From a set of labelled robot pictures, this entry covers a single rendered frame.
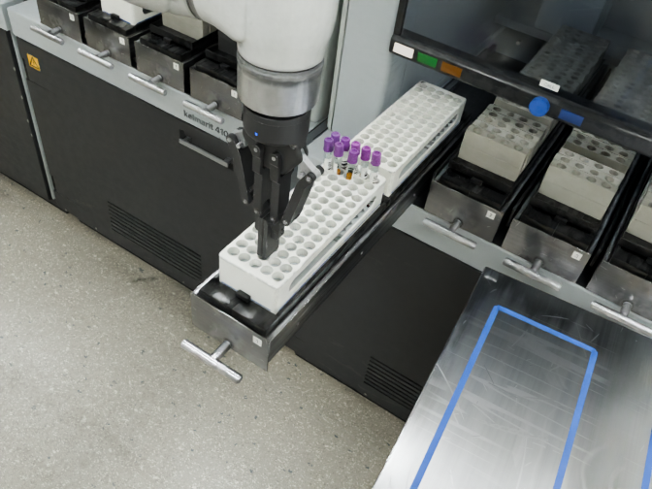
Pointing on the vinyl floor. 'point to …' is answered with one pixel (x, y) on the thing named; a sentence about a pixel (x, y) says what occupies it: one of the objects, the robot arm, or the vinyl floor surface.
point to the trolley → (529, 400)
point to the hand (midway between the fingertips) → (269, 232)
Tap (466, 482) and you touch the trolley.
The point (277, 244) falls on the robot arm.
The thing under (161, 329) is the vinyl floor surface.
